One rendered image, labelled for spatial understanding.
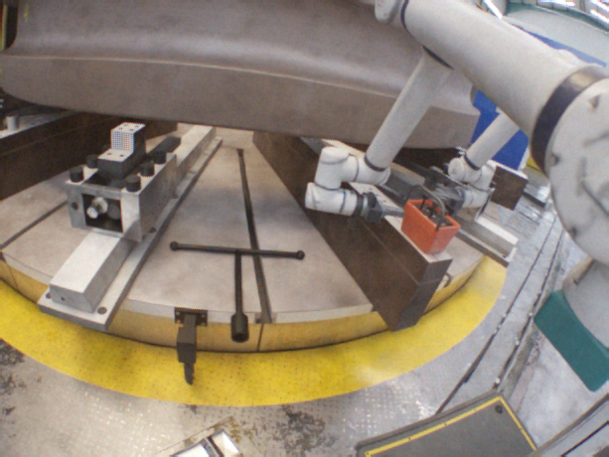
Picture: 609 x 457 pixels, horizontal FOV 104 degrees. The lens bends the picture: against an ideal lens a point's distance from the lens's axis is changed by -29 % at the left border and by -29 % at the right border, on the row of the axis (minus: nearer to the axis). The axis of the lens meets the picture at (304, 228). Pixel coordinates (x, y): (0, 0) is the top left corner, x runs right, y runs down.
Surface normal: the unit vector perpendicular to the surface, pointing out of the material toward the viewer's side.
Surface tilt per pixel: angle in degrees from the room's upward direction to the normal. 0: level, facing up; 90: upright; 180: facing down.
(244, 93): 90
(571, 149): 91
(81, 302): 90
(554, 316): 90
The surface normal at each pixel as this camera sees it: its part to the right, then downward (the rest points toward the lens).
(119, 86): -0.05, 0.52
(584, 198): -0.95, 0.09
